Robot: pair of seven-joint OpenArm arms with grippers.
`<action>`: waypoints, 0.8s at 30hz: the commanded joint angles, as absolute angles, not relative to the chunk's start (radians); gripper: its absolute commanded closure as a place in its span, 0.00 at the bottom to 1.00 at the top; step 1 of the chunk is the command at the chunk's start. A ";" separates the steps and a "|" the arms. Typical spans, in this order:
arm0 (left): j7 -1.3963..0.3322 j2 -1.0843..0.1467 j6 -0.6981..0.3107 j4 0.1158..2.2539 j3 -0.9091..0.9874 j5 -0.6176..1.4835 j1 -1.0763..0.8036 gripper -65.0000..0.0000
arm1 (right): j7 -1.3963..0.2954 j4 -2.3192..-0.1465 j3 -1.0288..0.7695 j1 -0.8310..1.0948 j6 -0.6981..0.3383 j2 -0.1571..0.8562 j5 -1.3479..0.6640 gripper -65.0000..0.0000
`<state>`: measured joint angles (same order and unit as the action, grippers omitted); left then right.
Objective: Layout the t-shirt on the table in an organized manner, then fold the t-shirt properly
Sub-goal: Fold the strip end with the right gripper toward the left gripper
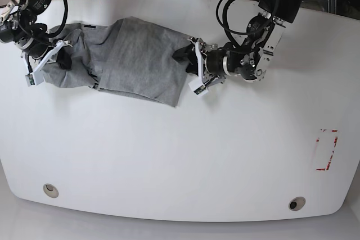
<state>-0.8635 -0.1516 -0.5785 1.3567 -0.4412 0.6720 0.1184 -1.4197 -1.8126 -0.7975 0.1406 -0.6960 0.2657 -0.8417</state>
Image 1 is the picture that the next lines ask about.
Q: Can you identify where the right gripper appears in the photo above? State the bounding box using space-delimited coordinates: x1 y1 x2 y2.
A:
21 40 73 74

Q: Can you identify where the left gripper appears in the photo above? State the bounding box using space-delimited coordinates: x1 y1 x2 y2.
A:
172 37 226 87

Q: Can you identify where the grey t-shirt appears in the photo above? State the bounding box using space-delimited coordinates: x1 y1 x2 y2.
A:
42 17 190 107

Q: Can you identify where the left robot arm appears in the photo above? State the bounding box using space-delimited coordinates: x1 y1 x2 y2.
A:
173 0 302 95

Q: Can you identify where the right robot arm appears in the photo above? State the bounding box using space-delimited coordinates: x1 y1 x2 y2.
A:
1 0 72 85

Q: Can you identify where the red tape rectangle marking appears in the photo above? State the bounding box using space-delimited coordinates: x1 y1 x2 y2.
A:
313 129 339 171

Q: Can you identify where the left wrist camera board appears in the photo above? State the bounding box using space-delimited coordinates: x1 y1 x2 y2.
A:
188 80 209 97

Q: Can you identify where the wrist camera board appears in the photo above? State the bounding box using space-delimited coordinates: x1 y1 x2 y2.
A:
25 71 44 87
188 80 209 97

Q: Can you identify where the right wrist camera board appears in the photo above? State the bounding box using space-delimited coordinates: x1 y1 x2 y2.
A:
25 71 44 87

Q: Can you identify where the left table cable grommet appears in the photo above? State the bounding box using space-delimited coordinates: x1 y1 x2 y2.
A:
43 184 59 198

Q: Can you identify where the table cable grommet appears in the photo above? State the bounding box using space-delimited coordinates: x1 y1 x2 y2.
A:
43 184 59 198
289 197 306 211

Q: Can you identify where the right table cable grommet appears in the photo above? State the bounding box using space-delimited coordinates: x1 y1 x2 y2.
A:
289 197 306 211

